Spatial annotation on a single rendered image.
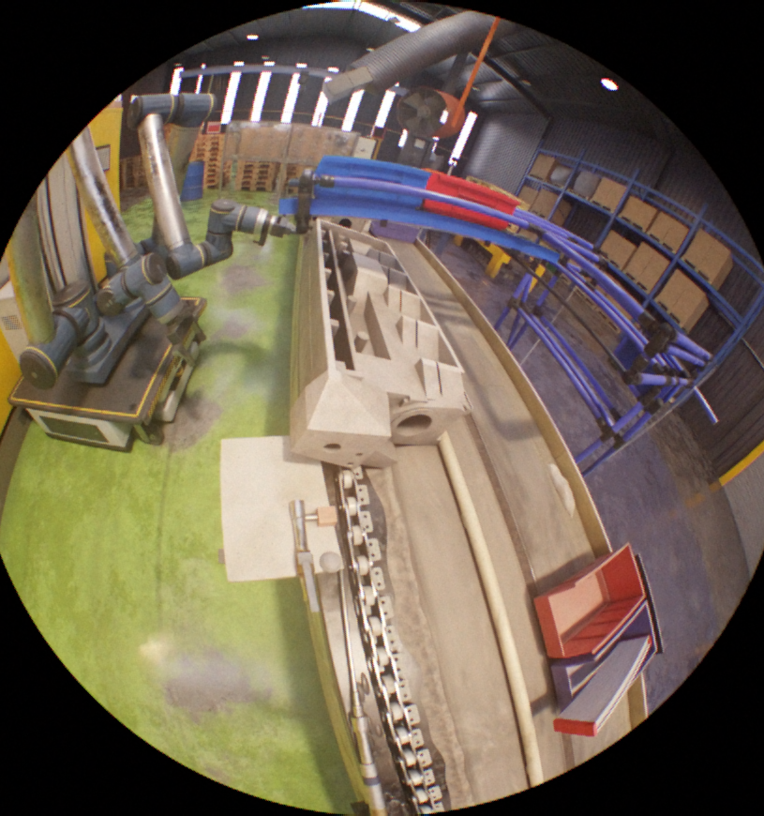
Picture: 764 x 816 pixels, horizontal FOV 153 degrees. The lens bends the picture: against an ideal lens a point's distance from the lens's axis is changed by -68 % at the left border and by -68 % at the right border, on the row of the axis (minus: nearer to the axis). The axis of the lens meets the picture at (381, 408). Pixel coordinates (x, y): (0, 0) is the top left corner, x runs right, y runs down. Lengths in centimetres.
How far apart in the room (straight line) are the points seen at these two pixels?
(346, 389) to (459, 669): 62
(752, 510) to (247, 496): 1085
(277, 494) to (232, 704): 111
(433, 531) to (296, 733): 115
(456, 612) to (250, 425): 136
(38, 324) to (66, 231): 74
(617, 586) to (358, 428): 91
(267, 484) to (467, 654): 56
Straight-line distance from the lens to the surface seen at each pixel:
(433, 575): 66
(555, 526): 95
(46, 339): 130
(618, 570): 102
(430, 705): 70
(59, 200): 185
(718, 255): 983
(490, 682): 76
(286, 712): 144
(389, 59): 775
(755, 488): 1062
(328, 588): 57
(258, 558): 55
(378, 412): 52
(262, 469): 61
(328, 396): 47
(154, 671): 155
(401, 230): 224
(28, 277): 118
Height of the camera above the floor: 134
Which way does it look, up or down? 47 degrees down
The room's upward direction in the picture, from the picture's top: 24 degrees clockwise
